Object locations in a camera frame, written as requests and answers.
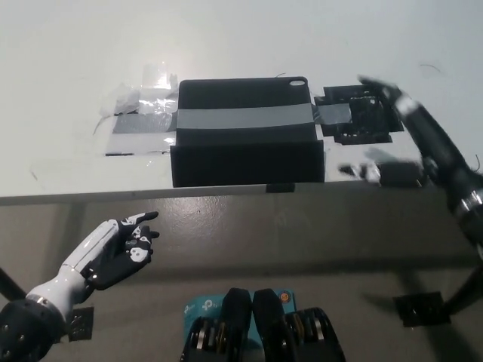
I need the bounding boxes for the clear crumpled plastic tape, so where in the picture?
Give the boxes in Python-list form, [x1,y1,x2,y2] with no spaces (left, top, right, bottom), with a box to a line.
[98,60,180,117]

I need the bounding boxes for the black tape patch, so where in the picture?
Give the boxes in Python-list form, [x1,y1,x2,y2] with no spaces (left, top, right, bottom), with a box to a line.
[313,84,405,145]

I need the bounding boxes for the white and black right hand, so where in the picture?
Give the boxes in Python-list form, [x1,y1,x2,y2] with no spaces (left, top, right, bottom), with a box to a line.
[356,74,407,112]

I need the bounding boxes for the black square floor marker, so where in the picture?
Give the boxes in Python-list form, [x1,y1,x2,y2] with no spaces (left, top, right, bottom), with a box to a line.
[392,291,452,327]
[69,305,95,342]

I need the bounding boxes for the black robot body blocks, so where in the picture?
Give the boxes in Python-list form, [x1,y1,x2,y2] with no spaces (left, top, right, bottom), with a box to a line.
[180,287,347,362]

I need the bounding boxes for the white and black left hand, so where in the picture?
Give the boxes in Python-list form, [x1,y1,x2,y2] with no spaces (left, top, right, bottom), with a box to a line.
[60,210,161,292]

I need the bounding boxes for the dark rectangular tape piece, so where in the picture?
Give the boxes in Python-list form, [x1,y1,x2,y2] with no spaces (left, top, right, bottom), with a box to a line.
[378,161,427,188]

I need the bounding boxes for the black desk leg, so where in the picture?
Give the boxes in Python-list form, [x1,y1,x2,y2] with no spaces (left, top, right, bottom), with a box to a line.
[444,262,483,314]
[0,266,28,303]

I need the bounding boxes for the grey tape strip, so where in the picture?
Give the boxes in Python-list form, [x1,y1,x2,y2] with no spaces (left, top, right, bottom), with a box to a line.
[112,103,355,134]

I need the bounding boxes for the black folded tablet cover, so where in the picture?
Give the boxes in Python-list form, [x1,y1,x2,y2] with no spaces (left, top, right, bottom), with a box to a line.
[170,76,326,189]

